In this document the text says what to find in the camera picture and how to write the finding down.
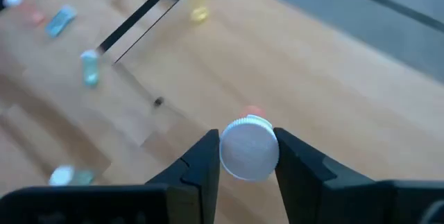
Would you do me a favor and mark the green medicine bottle white cap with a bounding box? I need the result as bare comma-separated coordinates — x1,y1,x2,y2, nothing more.
80,49,101,88
47,164,95,187

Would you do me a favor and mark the blue medicine bottle white cap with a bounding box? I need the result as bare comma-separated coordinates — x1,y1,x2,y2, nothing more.
44,4,78,39

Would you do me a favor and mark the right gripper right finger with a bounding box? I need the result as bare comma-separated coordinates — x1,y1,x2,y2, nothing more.
273,127,377,224

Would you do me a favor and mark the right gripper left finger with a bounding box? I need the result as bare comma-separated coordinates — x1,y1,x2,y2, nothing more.
144,128,221,224

